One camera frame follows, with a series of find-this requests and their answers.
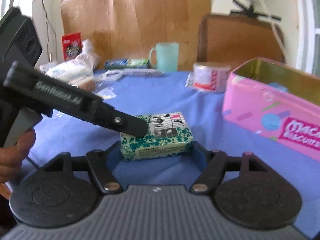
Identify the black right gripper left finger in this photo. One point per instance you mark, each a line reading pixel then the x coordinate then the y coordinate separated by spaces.
pixel 101 164

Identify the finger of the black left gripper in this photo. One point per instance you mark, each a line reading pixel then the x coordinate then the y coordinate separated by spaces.
pixel 109 117

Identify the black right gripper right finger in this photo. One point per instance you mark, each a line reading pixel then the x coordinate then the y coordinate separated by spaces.
pixel 212 165

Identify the green floral tissue pack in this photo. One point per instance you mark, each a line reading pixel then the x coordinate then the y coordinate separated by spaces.
pixel 168 135

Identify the white blue wet wipes pack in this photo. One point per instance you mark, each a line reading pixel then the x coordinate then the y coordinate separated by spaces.
pixel 110 76

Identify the clear bag of snack bars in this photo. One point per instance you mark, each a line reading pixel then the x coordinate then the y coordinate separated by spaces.
pixel 86 83

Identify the person's left hand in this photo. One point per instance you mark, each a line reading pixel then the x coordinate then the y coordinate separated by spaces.
pixel 12 157

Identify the blue tablecloth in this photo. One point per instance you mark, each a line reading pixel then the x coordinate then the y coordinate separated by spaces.
pixel 80 198

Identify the white tissue pack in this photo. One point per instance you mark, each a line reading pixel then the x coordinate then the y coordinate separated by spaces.
pixel 72 72

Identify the clear flat plastic package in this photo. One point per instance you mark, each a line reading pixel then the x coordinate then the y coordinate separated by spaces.
pixel 142 72

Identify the toothpaste box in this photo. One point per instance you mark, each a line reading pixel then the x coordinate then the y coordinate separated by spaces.
pixel 126 63

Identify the red snack box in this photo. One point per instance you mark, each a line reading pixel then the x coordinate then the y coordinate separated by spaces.
pixel 71 46

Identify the stack of clear plastic cups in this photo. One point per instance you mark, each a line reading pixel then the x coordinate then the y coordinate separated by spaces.
pixel 88 57

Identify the mint green plastic mug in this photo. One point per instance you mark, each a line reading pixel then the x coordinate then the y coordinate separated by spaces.
pixel 164 57

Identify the red white tin can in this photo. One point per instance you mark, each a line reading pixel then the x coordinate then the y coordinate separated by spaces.
pixel 210 77

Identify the wood grain panel board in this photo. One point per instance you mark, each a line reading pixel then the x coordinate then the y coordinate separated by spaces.
pixel 124 29

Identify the pink macaron biscuits tin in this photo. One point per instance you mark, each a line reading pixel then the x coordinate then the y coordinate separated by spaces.
pixel 275 101

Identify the brown mesh chair back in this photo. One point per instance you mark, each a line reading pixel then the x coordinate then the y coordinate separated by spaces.
pixel 233 40

